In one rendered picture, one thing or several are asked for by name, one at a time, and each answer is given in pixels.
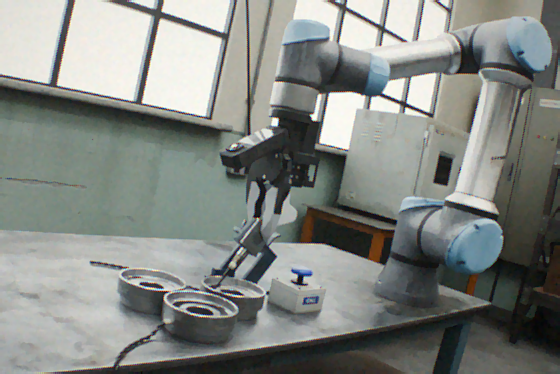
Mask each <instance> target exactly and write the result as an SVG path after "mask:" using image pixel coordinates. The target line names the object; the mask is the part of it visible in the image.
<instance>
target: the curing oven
mask: <svg viewBox="0 0 560 374"><path fill-rule="evenodd" d="M352 127H353V130H352V134H351V138H350V143H349V147H348V152H347V156H346V161H345V165H344V169H343V179H342V183H341V187H340V192H339V197H338V201H337V204H343V210H346V211H348V210H349V207H353V208H356V209H359V210H363V211H366V212H370V213H372V214H376V215H379V216H383V217H386V218H393V219H395V220H397V219H398V212H399V211H400V208H401V204H402V201H404V200H405V199H406V198H408V197H415V198H424V199H432V200H444V201H445V198H447V197H449V196H451V195H452V194H453V193H454V192H455V190H456V188H457V181H458V178H459V176H460V172H461V169H462V164H463V160H464V157H465V155H466V148H467V146H468V143H469V140H470V134H469V133H466V132H463V131H461V130H458V129H456V128H454V127H451V126H450V125H447V124H444V123H443V122H440V121H437V120H436V119H433V118H429V117H426V116H419V115H411V114H402V113H392V112H383V111H378V110H374V109H363V108H356V112H355V117H354V121H353V125H352Z"/></svg>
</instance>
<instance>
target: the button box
mask: <svg viewBox="0 0 560 374"><path fill-rule="evenodd" d="M325 293H326V288H323V287H321V286H318V285H317V284H315V283H313V282H310V281H308V280H306V279H304V278H303V282H299V281H297V277H292V278H272V281H271V286H270V291H269V294H268V299H267V302H271V303H272V304H274V305H276V306H278V307H280V308H281V309H283V310H285V311H286V312H290V313H292V314H294V315H296V314H304V313H312V312H321V310H322V306H323V301H324V297H325Z"/></svg>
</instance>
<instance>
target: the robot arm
mask: <svg viewBox="0 0 560 374"><path fill-rule="evenodd" d="M330 39H331V36H330V28H329V27H328V25H327V24H323V23H321V22H318V21H315V20H311V19H294V20H292V21H289V23H288V24H287V27H286V30H285V32H284V35H283V39H282V42H281V44H280V47H281V49H280V58H279V63H278V67H277V72H276V76H275V82H274V85H273V91H272V96H271V100H270V106H271V107H272V108H273V109H270V110H269V115H268V116H269V117H271V118H275V119H279V120H278V124H277V126H276V125H268V126H266V127H264V128H262V129H260V130H259V131H257V132H255V133H253V134H251V135H249V136H247V137H246V138H244V139H242V140H240V141H239V142H237V143H232V144H230V145H228V146H227V147H225V148H223V149H221V150H220V151H219V152H220V154H219V156H220V160H221V163H222V165H224V166H227V167H231V168H233V169H236V170H239V169H241V168H243V167H245V166H247V165H248V164H250V163H252V164H251V168H250V171H249V174H248V177H247V182H246V204H247V213H248V219H249V220H250V219H251V218H252V217H253V218H255V219H257V218H258V219H262V225H261V227H260V229H259V230H260V234H261V238H262V242H266V243H267V242H268V240H269V239H270V238H271V236H272V235H273V233H274V231H275V229H276V227H278V226H281V225H285V224H288V223H292V222H294V221H295V219H296V217H297V211H296V209H295V208H293V207H292V206H291V205H289V197H290V189H291V186H293V187H300V188H302V187H303V184H304V187H311V188H314V185H315V182H316V177H317V172H318V167H319V162H320V158H319V157H314V150H315V145H316V141H317V136H318V131H319V127H320V122H319V121H316V120H312V119H313V117H312V116H311V115H314V114H315V111H316V107H317V103H316V102H317V98H318V95H322V94H329V93H345V92H350V93H355V94H359V95H360V96H368V97H371V98H376V97H378V96H380V95H381V93H382V92H383V91H385V89H386V87H387V85H388V82H390V81H395V80H399V79H407V78H411V77H416V76H425V75H428V74H432V73H436V74H437V73H442V74H444V75H447V76H449V75H453V74H457V75H458V74H475V75H479V76H480V77H481V78H482V81H483V88H482V91H481V97H480V99H479V102H478V104H479V105H478V108H477V111H476V117H475V120H474V122H473V128H472V131H471V134H470V140H469V143H468V146H467V148H466V155H465V157H464V160H463V164H462V169H461V172H460V176H459V178H458V181H457V188H456V190H455V192H454V193H453V194H452V195H451V196H449V197H447V198H445V201H444V200H432V199H424V198H415V197H408V198H406V199H405V200H404V201H402V204H401V208H400V211H399V212H398V219H397V224H396V228H395V232H394V236H393V240H392V246H391V252H390V257H389V260H388V262H387V263H386V265H385V266H384V268H383V270H382V271H381V273H380V275H379V276H378V277H377V279H376V281H375V284H374V289H373V290H374V292H375V293H376V294H378V295H379V296H380V297H384V298H387V299H389V300H390V301H393V302H398V303H402V304H405V305H408V306H417V307H423V308H432V307H434V306H437V302H438V298H439V291H438V289H439V282H438V267H439V264H441V265H444V266H445V267H450V269H451V270H453V271H455V272H458V273H459V272H462V273H465V274H467V275H476V274H480V273H482V272H484V271H485V270H486V269H487V268H489V267H491V265H492V264H493V263H494V262H495V261H496V260H497V257H498V255H499V254H500V251H501V250H502V246H503V236H502V235H501V234H502V230H501V227H500V226H498V225H497V219H498V217H499V213H498V211H497V208H496V207H495V200H496V198H497V195H498V189H499V186H500V183H501V180H502V175H503V171H504V169H505V163H506V160H507V157H508V152H509V149H510V146H511V140H512V138H513V135H514V129H515V126H516V121H517V118H518V112H519V110H520V104H521V101H522V96H523V94H524V93H525V91H527V90H530V89H531V88H532V87H533V82H534V80H535V77H534V76H535V74H538V73H540V72H543V71H544V70H545V69H547V68H548V65H550V61H551V55H552V49H551V43H550V38H549V37H548V35H547V32H546V29H545V27H543V26H542V25H541V23H540V22H539V21H537V19H535V18H533V17H511V18H510V19H504V20H497V21H494V22H492V21H491V22H487V23H480V24H475V25H473V26H469V27H466V28H464V29H460V30H457V31H452V32H448V33H445V32H444V33H441V34H439V35H437V37H436V39H427V40H423V41H419V40H418V41H414V42H409V43H406V42H404V43H400V44H395V45H391V44H390V45H385V46H381V47H371V48H366V49H361V50H357V49H355V48H351V47H348V46H345V45H342V44H339V43H336V42H334V41H332V40H330ZM310 164H312V165H316V167H315V172H314V177H313V182H312V181H309V177H310V176H308V171H309V166H310ZM305 171H306V172H305ZM267 181H269V182H267ZM263 182H264V183H263ZM272 185H274V187H272Z"/></svg>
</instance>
